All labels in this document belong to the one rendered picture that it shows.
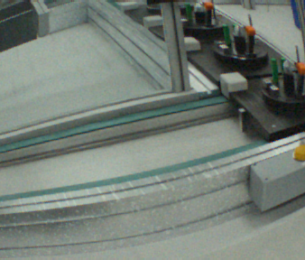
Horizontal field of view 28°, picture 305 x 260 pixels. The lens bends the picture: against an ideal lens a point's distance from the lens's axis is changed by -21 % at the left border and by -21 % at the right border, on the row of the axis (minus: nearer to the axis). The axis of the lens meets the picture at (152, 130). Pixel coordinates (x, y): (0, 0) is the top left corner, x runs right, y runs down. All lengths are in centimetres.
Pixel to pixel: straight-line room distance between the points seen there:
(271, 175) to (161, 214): 18
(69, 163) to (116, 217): 22
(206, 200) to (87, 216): 18
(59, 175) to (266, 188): 38
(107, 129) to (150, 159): 10
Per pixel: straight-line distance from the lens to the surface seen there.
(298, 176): 106
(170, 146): 125
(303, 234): 105
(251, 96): 129
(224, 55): 145
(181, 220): 107
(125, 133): 129
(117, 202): 102
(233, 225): 110
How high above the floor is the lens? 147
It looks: 25 degrees down
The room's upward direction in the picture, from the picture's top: 6 degrees counter-clockwise
